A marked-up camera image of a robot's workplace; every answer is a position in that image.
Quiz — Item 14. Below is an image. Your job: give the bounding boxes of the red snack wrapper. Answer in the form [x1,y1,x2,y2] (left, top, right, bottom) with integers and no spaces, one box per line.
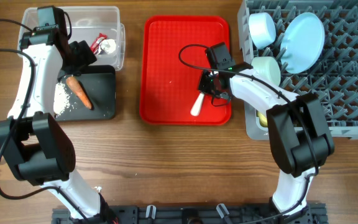
[90,33,108,55]

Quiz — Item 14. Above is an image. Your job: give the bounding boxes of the orange carrot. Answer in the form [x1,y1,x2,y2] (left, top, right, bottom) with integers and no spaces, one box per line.
[66,77,93,110]

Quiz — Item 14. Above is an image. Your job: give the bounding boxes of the white tissue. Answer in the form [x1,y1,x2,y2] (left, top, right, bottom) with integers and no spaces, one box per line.
[100,39,117,55]

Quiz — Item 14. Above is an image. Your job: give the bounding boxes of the white plastic spoon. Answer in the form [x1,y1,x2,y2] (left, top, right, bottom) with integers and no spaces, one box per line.
[190,92,204,116]

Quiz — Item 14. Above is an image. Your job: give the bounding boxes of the mint green bowl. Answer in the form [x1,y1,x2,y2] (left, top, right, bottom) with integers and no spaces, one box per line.
[251,57,281,86]

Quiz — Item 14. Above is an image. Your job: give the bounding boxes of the yellow plastic cup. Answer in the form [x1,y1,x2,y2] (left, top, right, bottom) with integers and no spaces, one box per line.
[257,111,268,128]

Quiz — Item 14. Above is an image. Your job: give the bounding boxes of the light blue rice bowl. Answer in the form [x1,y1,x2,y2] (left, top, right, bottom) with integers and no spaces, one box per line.
[249,12,276,49]

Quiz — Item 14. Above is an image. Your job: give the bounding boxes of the light blue plate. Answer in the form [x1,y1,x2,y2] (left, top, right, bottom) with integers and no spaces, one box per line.
[280,12,325,73]

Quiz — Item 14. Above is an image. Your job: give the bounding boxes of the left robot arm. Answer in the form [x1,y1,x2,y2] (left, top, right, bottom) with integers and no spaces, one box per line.
[0,6,117,223]

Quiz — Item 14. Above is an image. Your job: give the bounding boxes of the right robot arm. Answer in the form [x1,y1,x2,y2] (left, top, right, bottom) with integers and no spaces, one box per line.
[200,42,334,218]

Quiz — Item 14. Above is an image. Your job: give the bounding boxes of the grey dishwasher rack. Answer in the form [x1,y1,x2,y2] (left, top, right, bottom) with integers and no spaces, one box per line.
[237,0,358,139]

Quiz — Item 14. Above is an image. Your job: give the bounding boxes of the black rectangular tray bin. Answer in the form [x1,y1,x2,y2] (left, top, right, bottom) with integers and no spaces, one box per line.
[55,65,116,122]

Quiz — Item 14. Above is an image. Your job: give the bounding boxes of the clear plastic storage bin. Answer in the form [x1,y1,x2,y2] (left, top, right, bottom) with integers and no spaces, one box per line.
[17,6,126,72]

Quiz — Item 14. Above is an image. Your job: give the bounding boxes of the cooked rice leftovers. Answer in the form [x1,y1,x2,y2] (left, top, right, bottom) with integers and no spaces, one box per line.
[53,82,70,116]

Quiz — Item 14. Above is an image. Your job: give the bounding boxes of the red serving tray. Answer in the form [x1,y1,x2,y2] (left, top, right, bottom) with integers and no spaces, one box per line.
[139,16,231,126]

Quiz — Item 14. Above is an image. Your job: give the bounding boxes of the left black cable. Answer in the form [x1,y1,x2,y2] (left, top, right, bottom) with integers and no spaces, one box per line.
[0,11,83,222]

